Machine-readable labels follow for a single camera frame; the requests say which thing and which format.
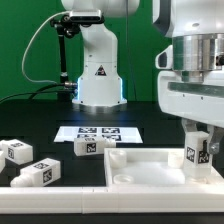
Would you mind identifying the grey cable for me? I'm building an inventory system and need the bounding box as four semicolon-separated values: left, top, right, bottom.
21;11;71;85

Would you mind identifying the white paper with tags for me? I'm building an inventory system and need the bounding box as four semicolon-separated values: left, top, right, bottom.
54;126;142;143

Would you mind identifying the black cable on table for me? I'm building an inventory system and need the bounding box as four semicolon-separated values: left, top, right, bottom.
0;80;78;104

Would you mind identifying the grey camera on stand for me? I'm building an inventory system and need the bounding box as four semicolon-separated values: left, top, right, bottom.
69;10;102;23

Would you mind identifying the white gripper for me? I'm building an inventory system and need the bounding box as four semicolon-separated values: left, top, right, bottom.
157;71;224;155

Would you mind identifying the white L-shaped fence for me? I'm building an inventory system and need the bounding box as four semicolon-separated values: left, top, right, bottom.
0;184;224;214

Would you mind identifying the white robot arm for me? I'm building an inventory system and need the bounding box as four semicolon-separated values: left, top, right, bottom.
61;0;224;154

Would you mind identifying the black camera stand pole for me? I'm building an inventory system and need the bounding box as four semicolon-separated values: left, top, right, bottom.
50;16;80;102

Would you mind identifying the white square tabletop part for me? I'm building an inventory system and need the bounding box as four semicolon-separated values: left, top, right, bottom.
104;148;224;187

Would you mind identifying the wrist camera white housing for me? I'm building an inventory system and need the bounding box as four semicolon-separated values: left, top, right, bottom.
155;45;173;70

